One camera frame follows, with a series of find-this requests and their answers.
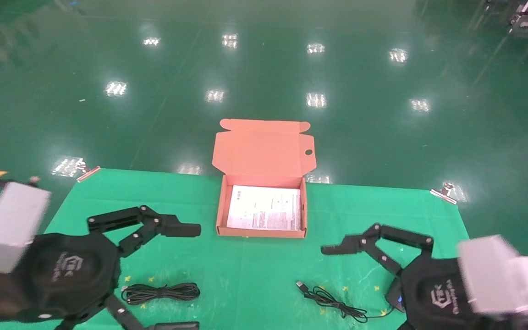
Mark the orange cardboard box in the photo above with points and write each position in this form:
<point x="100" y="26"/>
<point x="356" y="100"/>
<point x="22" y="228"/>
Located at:
<point x="264" y="151"/>

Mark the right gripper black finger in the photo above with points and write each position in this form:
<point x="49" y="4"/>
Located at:
<point x="406" y="238"/>

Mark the white printed paper leaflet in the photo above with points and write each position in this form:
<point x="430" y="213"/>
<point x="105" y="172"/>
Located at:
<point x="264" y="208"/>

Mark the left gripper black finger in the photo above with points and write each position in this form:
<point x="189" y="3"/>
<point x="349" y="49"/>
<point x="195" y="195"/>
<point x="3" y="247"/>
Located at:
<point x="124" y="314"/>
<point x="181" y="228"/>

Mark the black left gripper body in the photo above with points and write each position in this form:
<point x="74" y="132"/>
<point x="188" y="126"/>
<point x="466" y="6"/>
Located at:
<point x="67" y="270"/>

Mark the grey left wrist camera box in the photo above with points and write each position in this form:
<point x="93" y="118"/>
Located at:
<point x="7" y="224"/>

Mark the green table cloth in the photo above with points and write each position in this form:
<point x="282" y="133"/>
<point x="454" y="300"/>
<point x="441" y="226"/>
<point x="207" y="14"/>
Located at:
<point x="255" y="270"/>

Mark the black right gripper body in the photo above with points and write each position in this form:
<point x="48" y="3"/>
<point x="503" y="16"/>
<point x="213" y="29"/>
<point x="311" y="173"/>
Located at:
<point x="438" y="293"/>

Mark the metal cloth clip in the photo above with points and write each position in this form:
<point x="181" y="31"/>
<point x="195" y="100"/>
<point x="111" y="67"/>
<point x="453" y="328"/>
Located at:
<point x="87" y="172"/>
<point x="445" y="192"/>

